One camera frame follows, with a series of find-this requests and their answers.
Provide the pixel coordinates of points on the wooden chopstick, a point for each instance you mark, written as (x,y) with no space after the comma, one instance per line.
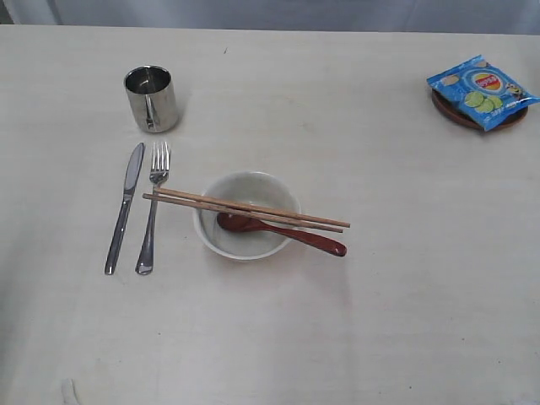
(248,207)
(252,215)

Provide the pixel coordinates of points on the pale green ceramic bowl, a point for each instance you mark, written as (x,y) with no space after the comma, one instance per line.
(255,188)

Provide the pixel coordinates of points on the dark red wooden spoon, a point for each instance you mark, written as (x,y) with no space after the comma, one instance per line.
(242,224)

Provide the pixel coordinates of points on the silver metal knife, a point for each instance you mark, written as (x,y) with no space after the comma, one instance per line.
(129,187)

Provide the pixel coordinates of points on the silver metal fork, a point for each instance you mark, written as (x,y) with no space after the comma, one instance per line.
(159,173)

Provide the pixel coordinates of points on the stainless steel cup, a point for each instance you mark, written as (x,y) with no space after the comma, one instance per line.
(150,92)

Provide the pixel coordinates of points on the brown round wooden plate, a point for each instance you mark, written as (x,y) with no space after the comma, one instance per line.
(449,111)

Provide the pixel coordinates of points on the blue chips bag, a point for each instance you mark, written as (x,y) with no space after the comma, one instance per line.
(481,92)

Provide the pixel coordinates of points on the white curtain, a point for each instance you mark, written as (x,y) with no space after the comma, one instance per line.
(494,17)

